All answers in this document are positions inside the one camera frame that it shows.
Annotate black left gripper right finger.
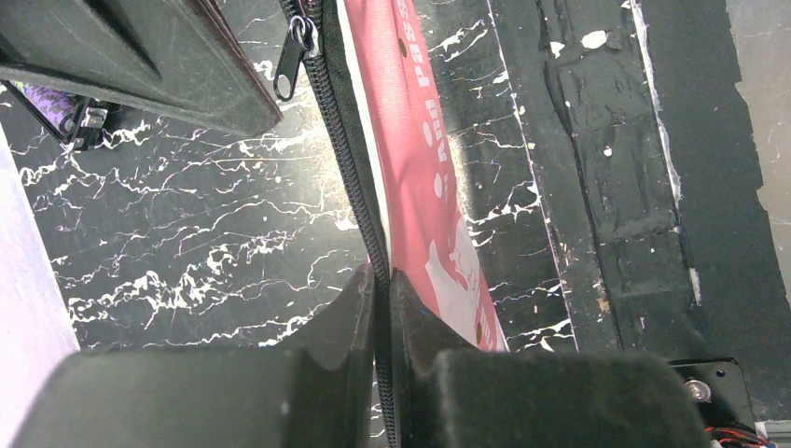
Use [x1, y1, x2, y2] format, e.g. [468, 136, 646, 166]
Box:
[390, 272, 711, 447]

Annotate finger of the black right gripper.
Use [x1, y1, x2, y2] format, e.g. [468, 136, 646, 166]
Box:
[1, 1, 282, 137]

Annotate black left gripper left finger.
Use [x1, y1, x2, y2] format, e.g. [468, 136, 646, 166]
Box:
[13, 265, 375, 447]

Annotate pink racket bag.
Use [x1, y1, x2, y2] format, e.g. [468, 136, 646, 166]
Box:
[281, 1, 507, 447]

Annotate black foam-lined case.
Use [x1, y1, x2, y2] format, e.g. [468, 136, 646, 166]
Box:
[1, 80, 122, 151]

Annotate black bag zipper pull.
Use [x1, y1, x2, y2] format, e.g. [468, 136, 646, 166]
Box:
[273, 15, 320, 102]

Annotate poker chip rows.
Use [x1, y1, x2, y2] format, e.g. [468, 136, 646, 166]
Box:
[11, 81, 77, 134]

